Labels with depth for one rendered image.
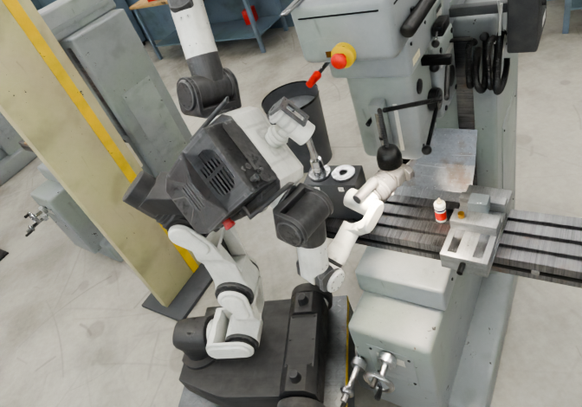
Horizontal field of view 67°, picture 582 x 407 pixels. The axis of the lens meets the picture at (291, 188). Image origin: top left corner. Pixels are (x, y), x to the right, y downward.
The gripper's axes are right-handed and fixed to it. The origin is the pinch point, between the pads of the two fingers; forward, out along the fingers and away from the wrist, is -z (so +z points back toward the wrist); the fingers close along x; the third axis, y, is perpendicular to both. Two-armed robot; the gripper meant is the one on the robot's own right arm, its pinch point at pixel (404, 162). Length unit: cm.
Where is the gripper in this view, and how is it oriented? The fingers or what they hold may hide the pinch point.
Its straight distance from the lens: 158.2
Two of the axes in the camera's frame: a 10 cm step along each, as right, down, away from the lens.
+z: -6.7, 6.2, -4.2
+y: 2.9, 7.3, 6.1
